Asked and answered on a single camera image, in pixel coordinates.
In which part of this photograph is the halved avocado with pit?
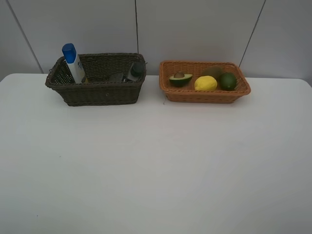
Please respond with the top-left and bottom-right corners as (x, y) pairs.
(169, 72), (193, 87)

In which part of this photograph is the dark green square bottle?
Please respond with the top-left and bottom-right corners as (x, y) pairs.
(121, 62), (144, 82)

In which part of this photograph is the yellow lemon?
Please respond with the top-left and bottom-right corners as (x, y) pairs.
(194, 76), (217, 91)

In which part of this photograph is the brown kiwi fruit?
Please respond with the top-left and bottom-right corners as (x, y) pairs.
(200, 65), (223, 80)

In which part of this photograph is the green lime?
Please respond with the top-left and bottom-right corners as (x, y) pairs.
(218, 73), (237, 91)

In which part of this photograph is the white bottle blue cap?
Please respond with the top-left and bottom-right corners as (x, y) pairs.
(62, 43), (86, 83)

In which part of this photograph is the black whiteboard eraser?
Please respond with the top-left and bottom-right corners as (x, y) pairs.
(109, 73), (124, 82)

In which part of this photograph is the orange wicker basket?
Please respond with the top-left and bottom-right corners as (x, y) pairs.
(159, 60), (251, 104)

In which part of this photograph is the dark brown wicker basket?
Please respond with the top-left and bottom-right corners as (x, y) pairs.
(45, 53), (146, 106)

